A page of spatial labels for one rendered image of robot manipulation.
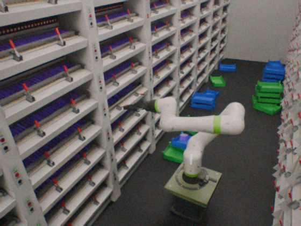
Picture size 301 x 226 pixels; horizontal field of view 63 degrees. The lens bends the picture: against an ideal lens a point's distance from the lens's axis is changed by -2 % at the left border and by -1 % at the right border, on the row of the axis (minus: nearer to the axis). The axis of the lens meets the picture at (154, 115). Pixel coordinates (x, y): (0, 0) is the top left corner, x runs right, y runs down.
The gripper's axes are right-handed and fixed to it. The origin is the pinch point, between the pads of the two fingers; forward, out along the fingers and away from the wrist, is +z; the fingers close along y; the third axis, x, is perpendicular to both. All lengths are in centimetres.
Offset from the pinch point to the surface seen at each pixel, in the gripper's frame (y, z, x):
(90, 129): -32.7, 10.9, -0.3
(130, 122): 14.2, 14.1, -20.7
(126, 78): 13.9, 3.8, 17.9
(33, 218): -92, 11, -21
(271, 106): 201, -79, -100
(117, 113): -5.3, 6.9, -2.6
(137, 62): 41.4, 7.8, 22.9
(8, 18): -70, -12, 73
